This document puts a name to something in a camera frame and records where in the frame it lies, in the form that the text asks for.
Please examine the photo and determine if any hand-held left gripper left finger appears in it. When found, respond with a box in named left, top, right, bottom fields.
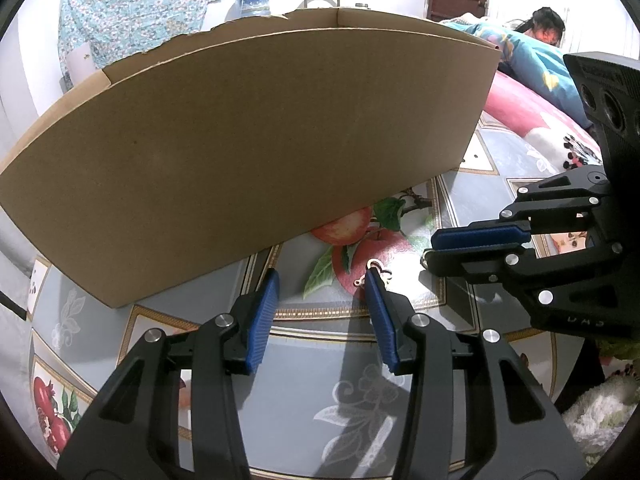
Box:
left=56, top=267, right=281, bottom=480

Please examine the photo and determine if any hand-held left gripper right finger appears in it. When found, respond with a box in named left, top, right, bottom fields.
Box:
left=364, top=265, right=588, bottom=480

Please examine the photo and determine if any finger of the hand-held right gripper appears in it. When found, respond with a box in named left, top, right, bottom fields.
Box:
left=424, top=241, right=626, bottom=307
left=430, top=164, right=613, bottom=253

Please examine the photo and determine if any gold dangle earring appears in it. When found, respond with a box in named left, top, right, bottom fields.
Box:
left=352, top=257, right=393, bottom=288

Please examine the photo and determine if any brown cardboard box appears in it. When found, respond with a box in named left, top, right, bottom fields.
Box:
left=0, top=6, right=502, bottom=310

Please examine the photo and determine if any person lying under blanket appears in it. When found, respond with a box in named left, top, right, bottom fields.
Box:
left=442, top=19, right=596, bottom=131

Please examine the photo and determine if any green white fuzzy rug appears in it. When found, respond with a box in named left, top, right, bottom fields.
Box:
left=560, top=340, right=631, bottom=451

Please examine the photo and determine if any black curved pole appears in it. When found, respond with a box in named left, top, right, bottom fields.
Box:
left=0, top=291, right=28, bottom=320

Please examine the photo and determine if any white rolled mat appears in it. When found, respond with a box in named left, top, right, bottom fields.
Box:
left=67, top=42, right=93, bottom=86

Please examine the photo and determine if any blue water jug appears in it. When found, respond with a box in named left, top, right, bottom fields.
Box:
left=226, top=0, right=273, bottom=21

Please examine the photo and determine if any teal floral cloth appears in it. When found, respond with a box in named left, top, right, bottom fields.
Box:
left=57, top=0, right=223, bottom=93

